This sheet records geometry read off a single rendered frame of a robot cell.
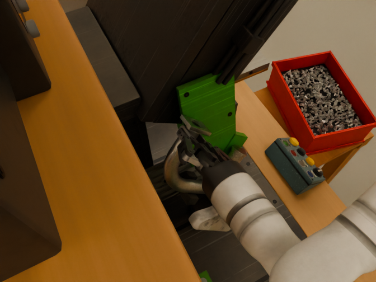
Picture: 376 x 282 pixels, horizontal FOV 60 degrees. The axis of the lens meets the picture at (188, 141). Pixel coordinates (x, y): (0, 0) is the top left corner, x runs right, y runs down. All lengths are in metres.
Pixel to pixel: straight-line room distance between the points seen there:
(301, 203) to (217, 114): 0.38
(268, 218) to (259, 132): 0.55
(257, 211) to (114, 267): 0.32
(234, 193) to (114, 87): 0.31
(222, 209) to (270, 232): 0.08
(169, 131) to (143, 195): 0.79
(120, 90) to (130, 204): 0.46
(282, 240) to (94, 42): 0.52
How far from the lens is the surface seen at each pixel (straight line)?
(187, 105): 0.60
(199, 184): 0.72
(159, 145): 0.95
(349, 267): 0.43
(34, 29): 0.26
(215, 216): 0.52
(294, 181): 0.91
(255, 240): 0.46
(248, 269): 0.84
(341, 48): 2.76
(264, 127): 1.00
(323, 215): 0.92
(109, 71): 0.67
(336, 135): 1.04
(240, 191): 0.48
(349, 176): 2.11
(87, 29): 0.77
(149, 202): 0.18
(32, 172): 0.17
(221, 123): 0.68
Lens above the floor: 1.71
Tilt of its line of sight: 59 degrees down
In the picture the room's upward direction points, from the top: straight up
